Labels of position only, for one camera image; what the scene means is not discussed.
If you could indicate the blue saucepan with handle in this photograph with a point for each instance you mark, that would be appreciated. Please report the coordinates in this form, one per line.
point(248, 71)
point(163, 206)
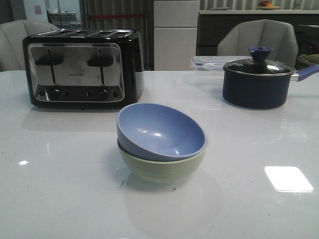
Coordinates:
point(260, 91)

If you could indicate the grey chair at left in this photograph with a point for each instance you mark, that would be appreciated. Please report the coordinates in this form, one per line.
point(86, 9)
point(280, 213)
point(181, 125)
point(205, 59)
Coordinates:
point(12, 35)

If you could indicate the black chrome four-slot toaster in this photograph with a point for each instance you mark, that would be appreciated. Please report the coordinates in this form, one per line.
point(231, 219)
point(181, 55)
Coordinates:
point(84, 69)

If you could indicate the glass lid blue knob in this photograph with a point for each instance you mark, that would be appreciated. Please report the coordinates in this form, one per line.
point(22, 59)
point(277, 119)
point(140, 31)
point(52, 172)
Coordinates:
point(259, 64)

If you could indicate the brown cushion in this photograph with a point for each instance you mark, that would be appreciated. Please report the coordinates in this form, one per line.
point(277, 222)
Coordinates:
point(307, 60)

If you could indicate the green bowl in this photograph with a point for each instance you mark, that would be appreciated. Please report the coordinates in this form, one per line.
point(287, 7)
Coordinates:
point(162, 172)

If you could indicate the white cabinet column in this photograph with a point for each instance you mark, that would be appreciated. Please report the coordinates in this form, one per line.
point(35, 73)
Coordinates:
point(175, 34)

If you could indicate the blue bowl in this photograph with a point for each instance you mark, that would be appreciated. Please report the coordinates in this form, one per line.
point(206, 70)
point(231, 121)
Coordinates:
point(158, 133)

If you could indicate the clear plastic food container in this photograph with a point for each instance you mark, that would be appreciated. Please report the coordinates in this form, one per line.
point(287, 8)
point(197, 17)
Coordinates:
point(208, 70)

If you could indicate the grey upholstered chair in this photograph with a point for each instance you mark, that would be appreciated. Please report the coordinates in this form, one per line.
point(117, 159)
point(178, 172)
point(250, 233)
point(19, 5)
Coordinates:
point(263, 33)

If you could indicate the fruit plate on counter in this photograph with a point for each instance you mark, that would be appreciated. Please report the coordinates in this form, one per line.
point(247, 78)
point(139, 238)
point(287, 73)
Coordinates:
point(266, 5)

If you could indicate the dark counter sideboard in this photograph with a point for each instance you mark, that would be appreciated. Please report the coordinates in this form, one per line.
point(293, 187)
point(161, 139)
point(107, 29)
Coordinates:
point(215, 25)

